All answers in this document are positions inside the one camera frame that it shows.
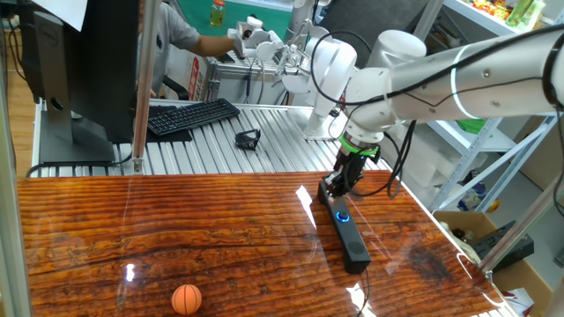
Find green drink bottle orange cap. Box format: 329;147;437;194
210;0;226;26

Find wood grain table mat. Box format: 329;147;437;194
16;170;508;317

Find green bag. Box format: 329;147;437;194
456;118;488;136

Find green wrist flange ring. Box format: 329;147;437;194
338;134;381;157

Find silver metal cabinet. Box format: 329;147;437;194
205;56;309;106

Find black desk pad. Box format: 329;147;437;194
145;104;194;144

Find dark grey partition panel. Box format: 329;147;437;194
319;0;431;67

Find bare forearm of grey-shirt person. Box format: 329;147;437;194
191;33;237;58

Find grey shirt person torso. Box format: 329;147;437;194
138;0;202;96

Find brown cardboard box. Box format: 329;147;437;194
434;210;554;317

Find white paper sheet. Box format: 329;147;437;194
30;0;89;33

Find thin black speaker cable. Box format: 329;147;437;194
355;268;372;317

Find black keyboard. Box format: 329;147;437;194
146;97;241;136

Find pale green plastic bottle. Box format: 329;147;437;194
526;0;546;30

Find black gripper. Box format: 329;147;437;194
323;151;370;200

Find small black stand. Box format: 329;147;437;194
234;128;262;151

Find black chair armrest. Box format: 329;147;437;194
161;74;190;101

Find aluminium frame post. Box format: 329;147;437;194
478;171;564;276
130;0;162;175
0;74;33;317

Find white carton with red print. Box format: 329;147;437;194
167;43;208;102

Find white foam blocks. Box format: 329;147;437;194
382;125;490;208

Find black monitor with stand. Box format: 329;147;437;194
17;0;142;165

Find black device in carton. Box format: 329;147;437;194
471;219;535;272

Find small orange basketball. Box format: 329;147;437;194
170;284;204;316

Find white shelf rack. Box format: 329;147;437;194
413;0;564;212

